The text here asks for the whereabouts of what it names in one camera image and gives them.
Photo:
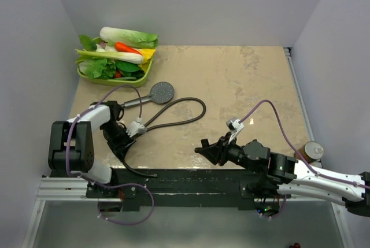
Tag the toy leek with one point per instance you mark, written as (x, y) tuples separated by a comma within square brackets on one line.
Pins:
[(122, 56)]

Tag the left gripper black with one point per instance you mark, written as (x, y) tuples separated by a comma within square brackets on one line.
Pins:
[(120, 148)]

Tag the toy tomato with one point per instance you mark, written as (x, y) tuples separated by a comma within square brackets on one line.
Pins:
[(117, 74)]

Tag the brown tin can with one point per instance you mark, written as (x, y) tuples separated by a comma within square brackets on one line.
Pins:
[(313, 152)]

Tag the grey shower head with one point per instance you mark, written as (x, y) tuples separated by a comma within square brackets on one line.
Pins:
[(161, 93)]

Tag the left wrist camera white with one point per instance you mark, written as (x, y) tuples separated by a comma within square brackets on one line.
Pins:
[(136, 128)]

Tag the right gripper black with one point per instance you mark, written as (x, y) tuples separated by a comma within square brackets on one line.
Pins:
[(218, 150)]

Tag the toy leaf dark green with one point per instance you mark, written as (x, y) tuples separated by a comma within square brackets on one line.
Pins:
[(87, 43)]

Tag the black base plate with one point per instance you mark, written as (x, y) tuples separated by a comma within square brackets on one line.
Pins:
[(192, 188)]

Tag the green plastic tray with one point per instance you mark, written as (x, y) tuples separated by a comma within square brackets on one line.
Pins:
[(105, 46)]

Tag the aluminium frame rail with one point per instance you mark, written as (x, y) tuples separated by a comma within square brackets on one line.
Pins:
[(63, 216)]

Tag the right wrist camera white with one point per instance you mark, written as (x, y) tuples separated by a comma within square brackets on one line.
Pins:
[(235, 126)]

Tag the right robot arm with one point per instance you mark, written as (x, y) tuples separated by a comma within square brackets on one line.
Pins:
[(277, 174)]

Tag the toy napa cabbage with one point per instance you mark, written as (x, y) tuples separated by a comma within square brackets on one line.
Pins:
[(137, 39)]

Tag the toy carrot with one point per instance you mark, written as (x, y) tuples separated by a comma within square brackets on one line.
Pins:
[(121, 47)]

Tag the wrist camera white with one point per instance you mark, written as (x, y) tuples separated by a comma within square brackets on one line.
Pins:
[(235, 126), (136, 128)]

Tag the right side aluminium rail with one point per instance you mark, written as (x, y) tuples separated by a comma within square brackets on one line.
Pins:
[(288, 56)]

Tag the toy spinach leaves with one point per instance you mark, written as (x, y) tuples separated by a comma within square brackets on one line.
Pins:
[(128, 69)]

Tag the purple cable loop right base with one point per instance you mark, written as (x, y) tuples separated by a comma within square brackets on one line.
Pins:
[(271, 210)]

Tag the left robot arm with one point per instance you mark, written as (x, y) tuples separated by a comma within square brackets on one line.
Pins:
[(71, 147)]

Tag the toy yellow corn husk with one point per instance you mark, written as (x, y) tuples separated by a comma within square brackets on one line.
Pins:
[(147, 56)]

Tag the toy green lettuce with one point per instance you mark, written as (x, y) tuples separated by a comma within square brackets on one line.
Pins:
[(98, 68)]

